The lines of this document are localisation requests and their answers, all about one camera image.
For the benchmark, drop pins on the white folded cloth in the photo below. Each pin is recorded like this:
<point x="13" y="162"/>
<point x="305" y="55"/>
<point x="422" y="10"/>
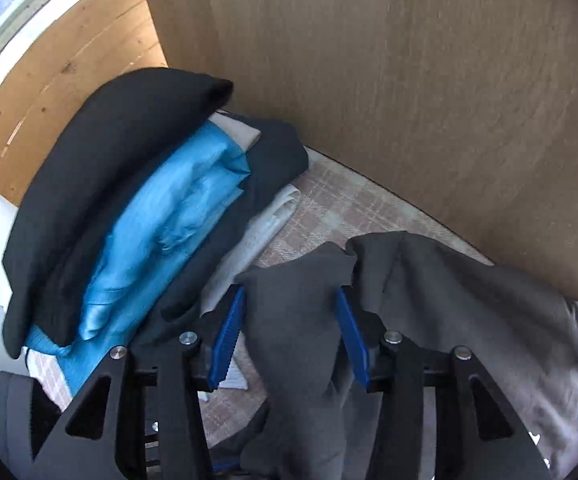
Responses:
<point x="254" y="240"/>

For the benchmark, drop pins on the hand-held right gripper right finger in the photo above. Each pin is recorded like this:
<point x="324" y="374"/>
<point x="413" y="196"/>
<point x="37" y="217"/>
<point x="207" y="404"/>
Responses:
<point x="351" y="335"/>

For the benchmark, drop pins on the blue folded garment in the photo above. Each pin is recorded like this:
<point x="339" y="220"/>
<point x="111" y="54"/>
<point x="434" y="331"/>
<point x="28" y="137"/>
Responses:
<point x="169" y="225"/>

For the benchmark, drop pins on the dark grey folded garment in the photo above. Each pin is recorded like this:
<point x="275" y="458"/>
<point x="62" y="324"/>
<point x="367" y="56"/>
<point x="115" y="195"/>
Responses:
<point x="274" y="165"/>

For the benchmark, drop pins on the grey daisy print t-shirt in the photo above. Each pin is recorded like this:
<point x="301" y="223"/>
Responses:
<point x="449" y="310"/>

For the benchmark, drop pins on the pine plank board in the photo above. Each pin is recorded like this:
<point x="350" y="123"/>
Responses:
<point x="69" y="70"/>

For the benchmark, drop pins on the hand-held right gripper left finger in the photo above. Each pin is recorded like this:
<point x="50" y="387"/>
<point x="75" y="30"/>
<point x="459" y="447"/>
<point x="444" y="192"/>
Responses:
<point x="226" y="340"/>

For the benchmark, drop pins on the light wooden board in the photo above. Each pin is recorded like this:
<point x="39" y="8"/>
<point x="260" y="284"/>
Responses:
<point x="394" y="85"/>

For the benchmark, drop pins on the black folded garment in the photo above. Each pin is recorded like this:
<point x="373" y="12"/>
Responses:
<point x="99" y="175"/>

